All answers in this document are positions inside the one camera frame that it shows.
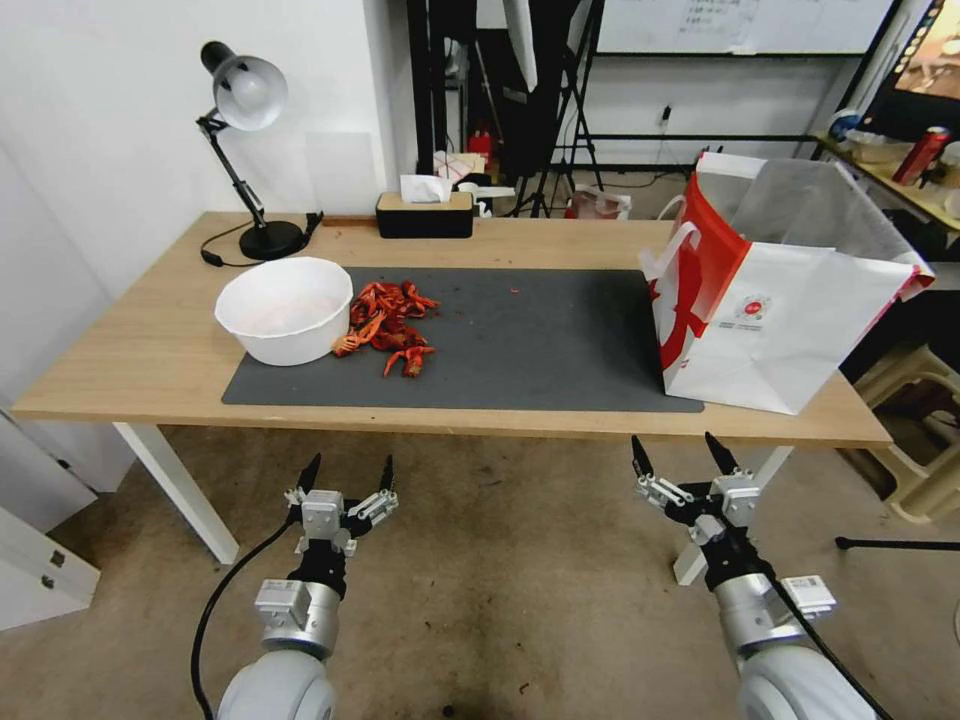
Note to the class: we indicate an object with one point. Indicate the white tissue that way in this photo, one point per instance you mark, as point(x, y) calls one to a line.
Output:
point(424, 187)

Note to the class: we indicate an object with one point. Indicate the dark grey desk mat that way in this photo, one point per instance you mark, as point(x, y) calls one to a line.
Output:
point(525, 345)

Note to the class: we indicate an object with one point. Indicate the white photo reflector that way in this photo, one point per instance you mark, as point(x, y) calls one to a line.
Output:
point(525, 37)

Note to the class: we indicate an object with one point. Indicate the white round takeout container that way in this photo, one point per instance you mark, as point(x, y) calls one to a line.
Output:
point(285, 341)

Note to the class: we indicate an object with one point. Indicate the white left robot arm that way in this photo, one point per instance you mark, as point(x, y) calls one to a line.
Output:
point(289, 675)

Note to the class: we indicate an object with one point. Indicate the patterned cardboard box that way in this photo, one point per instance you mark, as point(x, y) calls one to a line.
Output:
point(459, 163)

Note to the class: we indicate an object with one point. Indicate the red and white shopping bag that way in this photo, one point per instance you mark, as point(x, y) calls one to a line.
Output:
point(596, 204)

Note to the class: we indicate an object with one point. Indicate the red crayfish shell pile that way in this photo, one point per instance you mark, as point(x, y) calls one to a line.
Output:
point(386, 301)

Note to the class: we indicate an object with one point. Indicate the black tissue box wooden lid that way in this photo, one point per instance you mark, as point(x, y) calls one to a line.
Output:
point(424, 221)

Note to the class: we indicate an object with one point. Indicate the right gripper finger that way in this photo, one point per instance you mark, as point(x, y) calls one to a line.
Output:
point(731, 472)
point(660, 491)

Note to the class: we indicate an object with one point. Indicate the beige plastic stool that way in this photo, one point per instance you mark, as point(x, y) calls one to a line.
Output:
point(915, 457)

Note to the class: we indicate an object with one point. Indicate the yellow side table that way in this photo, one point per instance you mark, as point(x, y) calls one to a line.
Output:
point(900, 195)

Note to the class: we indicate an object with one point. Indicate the black stand leg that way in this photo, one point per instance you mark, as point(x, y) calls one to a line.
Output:
point(900, 543)

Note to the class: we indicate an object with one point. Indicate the wooden table with white legs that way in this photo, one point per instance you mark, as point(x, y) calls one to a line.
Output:
point(525, 247)

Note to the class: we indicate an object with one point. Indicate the white and red takeout bag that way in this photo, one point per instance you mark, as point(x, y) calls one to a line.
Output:
point(787, 330)

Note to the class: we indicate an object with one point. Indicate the black desk lamp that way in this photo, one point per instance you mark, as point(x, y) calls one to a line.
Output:
point(270, 241)

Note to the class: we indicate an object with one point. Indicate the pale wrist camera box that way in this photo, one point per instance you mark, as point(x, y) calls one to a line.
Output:
point(323, 515)
point(735, 506)

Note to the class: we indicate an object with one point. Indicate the whiteboard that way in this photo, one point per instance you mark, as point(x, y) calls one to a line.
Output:
point(735, 22)

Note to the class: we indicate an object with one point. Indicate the white cabinet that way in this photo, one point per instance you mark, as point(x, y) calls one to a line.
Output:
point(37, 525)

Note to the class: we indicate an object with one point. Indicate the black tripod stand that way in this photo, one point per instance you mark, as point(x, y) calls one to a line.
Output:
point(574, 112)

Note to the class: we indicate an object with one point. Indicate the black framed monitor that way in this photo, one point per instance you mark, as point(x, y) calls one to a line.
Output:
point(926, 75)

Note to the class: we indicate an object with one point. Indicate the red drink can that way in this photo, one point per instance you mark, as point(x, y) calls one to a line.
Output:
point(919, 154)

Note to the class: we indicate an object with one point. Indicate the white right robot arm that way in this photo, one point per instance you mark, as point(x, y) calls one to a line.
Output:
point(787, 675)

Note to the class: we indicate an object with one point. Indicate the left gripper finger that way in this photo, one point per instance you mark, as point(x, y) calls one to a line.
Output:
point(373, 506)
point(297, 496)

